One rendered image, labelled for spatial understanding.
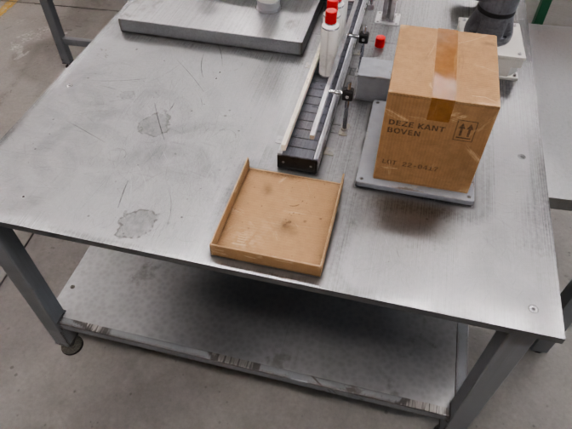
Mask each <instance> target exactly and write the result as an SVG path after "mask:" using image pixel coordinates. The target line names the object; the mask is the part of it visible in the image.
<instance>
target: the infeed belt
mask: <svg viewBox="0 0 572 429"><path fill-rule="evenodd" d="M362 2H363V0H359V1H358V4H357V8H356V11H355V14H354V16H353V19H352V24H351V27H350V30H349V32H348V33H350V34H352V33H353V30H354V27H355V24H356V21H357V18H358V14H359V10H360V8H361V5H362ZM352 5H353V3H350V2H348V7H347V16H346V23H347V21H348V18H349V15H350V13H351V10H352ZM350 41H351V38H350V37H347V38H346V42H345V46H344V48H343V51H342V54H341V57H340V61H339V64H338V66H337V70H336V73H335V77H334V80H333V82H332V85H331V88H330V89H334V90H335V87H336V84H337V82H338V79H339V75H340V71H341V68H342V66H343V62H344V59H345V57H346V52H347V49H348V46H349V43H350ZM327 82H328V78H324V77H321V76H320V75H319V61H318V63H317V67H316V70H315V72H314V74H313V77H312V81H311V83H310V86H309V89H308V90H307V93H306V98H305V99H304V102H303V105H302V107H301V109H300V114H299V116H298V118H297V121H296V123H295V127H294V130H293V132H292V135H291V137H290V139H289V143H288V146H287V148H286V151H283V153H282V156H285V157H295V158H300V159H305V160H311V161H312V160H313V158H314V156H315V152H316V150H317V145H318V142H319V139H320V136H321V133H322V131H323V126H324V123H325V120H326V117H327V114H328V111H329V107H330V104H331V100H332V98H333V94H329V96H328V99H327V101H326V104H325V107H324V109H323V114H322V117H321V120H320V123H319V125H318V128H317V133H316V135H315V138H314V140H310V133H311V130H312V125H313V123H314V120H315V117H316V115H317V110H318V108H319V105H320V102H321V99H322V97H323V92H324V90H325V87H326V84H327Z"/></svg>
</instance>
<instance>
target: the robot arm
mask: <svg viewBox="0 0 572 429"><path fill-rule="evenodd" d="M476 1H478V5H477V7H476V9H475V10H474V11H473V13H472V14H471V16H470V17H469V18H468V20H467V21H466V24H465V27H464V32H472V33H479V34H487V35H494V36H497V47H500V46H503V45H506V44H508V43H509V42H510V41H511V38H512V34H513V25H514V15H515V13H516V10H517V8H518V5H519V2H520V0H476Z"/></svg>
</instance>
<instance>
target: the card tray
mask: <svg viewBox="0 0 572 429"><path fill-rule="evenodd" d="M344 175H345V174H343V175H342V179H341V183H337V182H332V181H327V180H318V179H313V178H308V177H303V176H298V175H292V174H284V173H278V172H273V171H269V170H264V169H254V168H250V167H249V158H248V157H247V159H246V161H245V164H244V166H243V169H242V171H241V173H240V175H239V177H238V179H237V183H236V185H235V186H234V189H233V191H232V194H231V196H230V198H229V200H228V203H227V205H226V208H225V210H224V212H223V214H222V216H221V218H220V222H219V224H218V226H217V228H216V230H215V232H214V236H213V237H212V239H211V242H210V244H209V247H210V251H211V254H212V255H216V256H220V257H225V258H229V259H234V260H240V261H245V262H249V263H254V264H258V265H263V266H270V267H275V268H278V269H283V270H287V271H292V272H299V273H304V274H308V275H313V276H316V277H321V274H322V270H323V264H324V261H325V257H326V254H327V249H328V246H329V240H330V236H331V232H332V229H333V225H334V222H335V215H336V211H337V208H338V204H339V201H340V195H341V191H342V187H343V182H344Z"/></svg>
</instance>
